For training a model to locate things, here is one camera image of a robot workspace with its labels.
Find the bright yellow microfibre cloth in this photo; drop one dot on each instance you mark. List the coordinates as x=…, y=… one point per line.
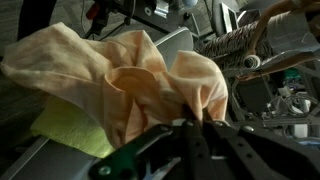
x=70, y=130

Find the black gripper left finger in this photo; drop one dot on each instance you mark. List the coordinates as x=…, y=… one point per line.
x=166, y=153

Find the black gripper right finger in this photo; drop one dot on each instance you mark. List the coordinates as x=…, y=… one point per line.
x=260, y=156

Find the peach shirt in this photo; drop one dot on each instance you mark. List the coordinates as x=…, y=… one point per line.
x=133, y=86

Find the white tape roll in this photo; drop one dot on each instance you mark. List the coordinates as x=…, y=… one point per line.
x=252, y=62

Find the zebra print garment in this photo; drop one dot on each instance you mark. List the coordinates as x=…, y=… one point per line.
x=230, y=45

